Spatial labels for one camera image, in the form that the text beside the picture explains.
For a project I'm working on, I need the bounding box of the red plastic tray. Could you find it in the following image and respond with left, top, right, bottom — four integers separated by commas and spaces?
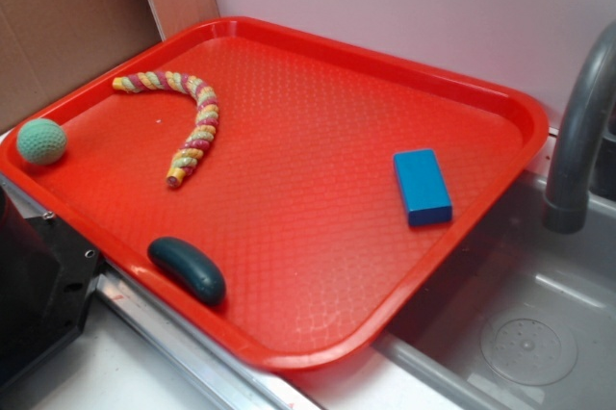
1, 18, 548, 371

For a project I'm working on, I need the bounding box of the blue rectangular block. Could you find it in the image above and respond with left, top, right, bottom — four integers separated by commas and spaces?
393, 149, 453, 227

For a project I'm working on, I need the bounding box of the dark green toy cucumber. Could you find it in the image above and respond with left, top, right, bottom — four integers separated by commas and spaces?
147, 237, 226, 306

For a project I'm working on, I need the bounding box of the grey toy sink basin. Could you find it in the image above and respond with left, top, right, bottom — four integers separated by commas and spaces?
288, 128, 616, 410

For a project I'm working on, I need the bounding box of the green dimpled ball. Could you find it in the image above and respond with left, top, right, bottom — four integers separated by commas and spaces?
16, 118, 67, 166

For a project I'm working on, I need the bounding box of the sink drain cover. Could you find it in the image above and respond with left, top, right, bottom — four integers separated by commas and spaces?
480, 307, 578, 386

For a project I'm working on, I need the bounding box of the brown cardboard panel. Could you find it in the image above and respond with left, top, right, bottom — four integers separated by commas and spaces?
1, 0, 218, 132

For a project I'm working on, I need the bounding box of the grey sink faucet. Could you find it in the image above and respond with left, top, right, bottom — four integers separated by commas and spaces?
543, 23, 615, 234

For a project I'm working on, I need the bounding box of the multicolored braided rope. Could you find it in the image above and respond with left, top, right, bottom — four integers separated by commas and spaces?
112, 70, 220, 190

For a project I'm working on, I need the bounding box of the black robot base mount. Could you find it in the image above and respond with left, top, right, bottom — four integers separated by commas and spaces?
1, 192, 101, 391

